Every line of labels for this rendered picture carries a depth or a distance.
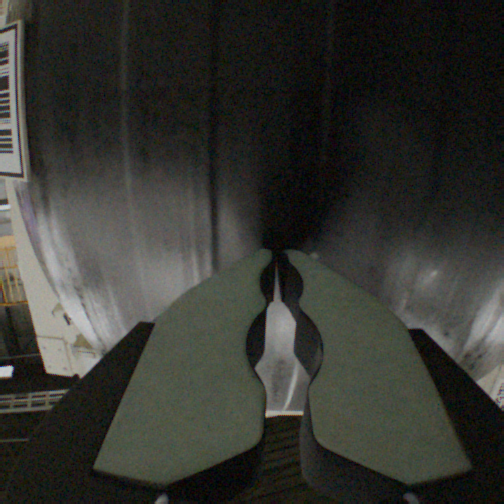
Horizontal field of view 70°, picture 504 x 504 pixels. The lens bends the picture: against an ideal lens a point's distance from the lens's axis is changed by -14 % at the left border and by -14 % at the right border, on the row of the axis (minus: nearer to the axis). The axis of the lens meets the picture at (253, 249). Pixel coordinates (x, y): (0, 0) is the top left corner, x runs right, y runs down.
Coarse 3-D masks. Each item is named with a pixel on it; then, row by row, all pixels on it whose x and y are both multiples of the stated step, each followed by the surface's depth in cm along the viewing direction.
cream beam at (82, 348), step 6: (78, 336) 76; (84, 336) 76; (78, 342) 74; (84, 342) 74; (78, 348) 73; (84, 348) 73; (90, 348) 73; (78, 354) 73; (84, 354) 73; (90, 354) 73; (96, 354) 73; (78, 360) 74; (78, 366) 75; (84, 366) 74; (84, 372) 75; (270, 414) 78; (276, 414) 78; (282, 414) 78; (288, 414) 78; (294, 414) 78; (300, 414) 78
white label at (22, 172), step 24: (24, 24) 11; (0, 48) 12; (0, 72) 12; (0, 96) 13; (24, 96) 12; (0, 120) 13; (24, 120) 13; (0, 144) 13; (24, 144) 13; (0, 168) 14; (24, 168) 13
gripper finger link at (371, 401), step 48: (288, 288) 12; (336, 288) 10; (336, 336) 9; (384, 336) 9; (336, 384) 7; (384, 384) 7; (432, 384) 7; (336, 432) 6; (384, 432) 6; (432, 432) 6; (336, 480) 6; (384, 480) 6; (432, 480) 5
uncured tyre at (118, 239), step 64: (64, 0) 11; (128, 0) 10; (192, 0) 10; (256, 0) 10; (320, 0) 10; (384, 0) 10; (448, 0) 10; (64, 64) 11; (128, 64) 11; (192, 64) 11; (256, 64) 11; (320, 64) 11; (384, 64) 11; (448, 64) 11; (64, 128) 12; (128, 128) 12; (192, 128) 12; (256, 128) 12; (320, 128) 12; (384, 128) 12; (448, 128) 11; (64, 192) 13; (128, 192) 13; (192, 192) 13; (256, 192) 13; (320, 192) 13; (384, 192) 12; (448, 192) 12; (64, 256) 15; (128, 256) 14; (192, 256) 14; (320, 256) 14; (384, 256) 14; (448, 256) 14; (128, 320) 16; (448, 320) 15
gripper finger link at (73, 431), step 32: (128, 352) 8; (96, 384) 7; (64, 416) 6; (96, 416) 7; (32, 448) 6; (64, 448) 6; (96, 448) 6; (32, 480) 5; (64, 480) 5; (96, 480) 5
